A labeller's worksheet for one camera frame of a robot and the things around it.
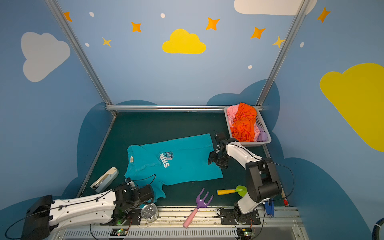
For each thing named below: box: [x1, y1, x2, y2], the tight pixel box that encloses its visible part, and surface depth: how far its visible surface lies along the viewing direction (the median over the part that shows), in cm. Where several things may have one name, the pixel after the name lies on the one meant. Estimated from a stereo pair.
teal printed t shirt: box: [124, 133, 223, 202], surface depth 97 cm
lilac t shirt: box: [256, 127, 269, 142], surface depth 98 cm
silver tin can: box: [141, 203, 159, 223], surface depth 73 cm
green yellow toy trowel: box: [217, 185, 248, 197], surface depth 83 cm
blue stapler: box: [265, 198, 275, 217], surface depth 76 cm
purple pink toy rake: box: [183, 187, 214, 229], surface depth 80 cm
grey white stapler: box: [90, 167, 119, 193], surface depth 86 cm
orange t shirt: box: [230, 102, 257, 143], surface depth 104 cm
